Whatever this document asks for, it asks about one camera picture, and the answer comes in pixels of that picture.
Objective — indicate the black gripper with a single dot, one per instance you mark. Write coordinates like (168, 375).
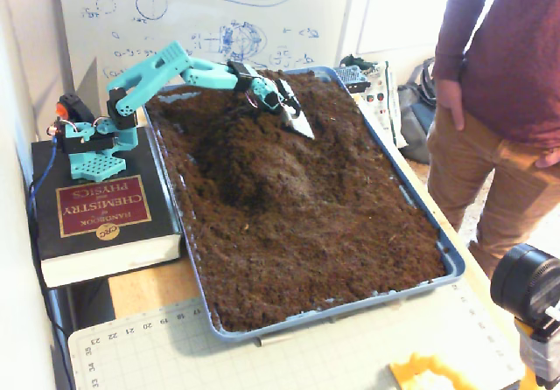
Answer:
(275, 100)

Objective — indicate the brown soil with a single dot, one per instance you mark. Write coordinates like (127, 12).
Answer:
(306, 197)

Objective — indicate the teal robot arm with base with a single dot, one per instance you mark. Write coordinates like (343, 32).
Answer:
(153, 71)

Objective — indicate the person's right forearm maroon sleeve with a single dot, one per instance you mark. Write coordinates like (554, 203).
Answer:
(459, 27)

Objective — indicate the person's right hand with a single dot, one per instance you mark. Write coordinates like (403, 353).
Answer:
(450, 97)

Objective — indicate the person's left hand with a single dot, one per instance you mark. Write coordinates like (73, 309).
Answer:
(551, 158)

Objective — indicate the white electronics box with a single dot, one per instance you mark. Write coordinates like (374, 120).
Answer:
(385, 101)

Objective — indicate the grey backpack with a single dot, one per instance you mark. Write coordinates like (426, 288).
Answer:
(415, 119)

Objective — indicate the whiteboard with blue drawings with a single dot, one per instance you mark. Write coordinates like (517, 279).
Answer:
(197, 14)

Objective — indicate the black chemistry physics handbook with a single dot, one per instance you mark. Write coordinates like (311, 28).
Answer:
(105, 206)

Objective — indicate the blue plastic tray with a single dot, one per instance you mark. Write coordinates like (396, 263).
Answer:
(455, 272)

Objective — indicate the person maroon sweater tan trousers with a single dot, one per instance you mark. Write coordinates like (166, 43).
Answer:
(516, 79)

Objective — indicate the short metal bar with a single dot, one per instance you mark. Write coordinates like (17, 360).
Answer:
(273, 340)

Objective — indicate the grey gridded cutting mat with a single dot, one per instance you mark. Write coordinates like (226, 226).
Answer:
(306, 364)

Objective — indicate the yellow plastic part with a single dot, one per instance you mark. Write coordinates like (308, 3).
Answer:
(420, 370)

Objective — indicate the black camera lens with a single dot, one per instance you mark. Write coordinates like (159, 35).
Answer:
(525, 280)

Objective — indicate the yellow grey camera stand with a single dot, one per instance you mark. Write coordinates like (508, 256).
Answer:
(538, 355)

